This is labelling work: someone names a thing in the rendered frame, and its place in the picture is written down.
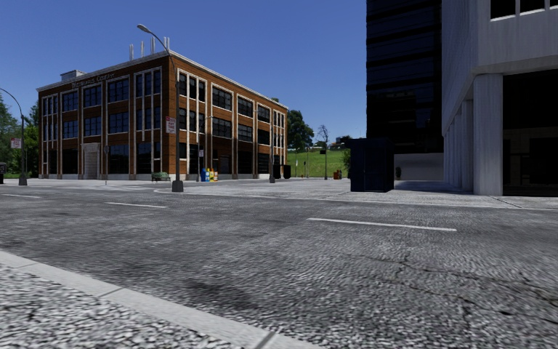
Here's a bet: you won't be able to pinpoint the grey pole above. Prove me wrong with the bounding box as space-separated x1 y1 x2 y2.
268 124 276 184

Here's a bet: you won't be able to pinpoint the blue booth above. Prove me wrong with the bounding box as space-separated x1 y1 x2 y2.
347 137 395 193

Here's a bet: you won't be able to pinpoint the grey street lamp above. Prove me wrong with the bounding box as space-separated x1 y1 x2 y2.
0 87 28 187
137 23 185 193

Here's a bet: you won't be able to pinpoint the red brick building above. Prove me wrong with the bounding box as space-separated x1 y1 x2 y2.
36 36 289 182

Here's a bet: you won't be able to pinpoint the dark glass tower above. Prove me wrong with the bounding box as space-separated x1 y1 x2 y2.
365 0 445 182

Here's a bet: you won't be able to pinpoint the pale concrete building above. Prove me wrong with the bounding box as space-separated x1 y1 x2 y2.
441 0 558 197

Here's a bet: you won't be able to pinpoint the trees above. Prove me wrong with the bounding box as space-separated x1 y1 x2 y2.
0 93 40 179

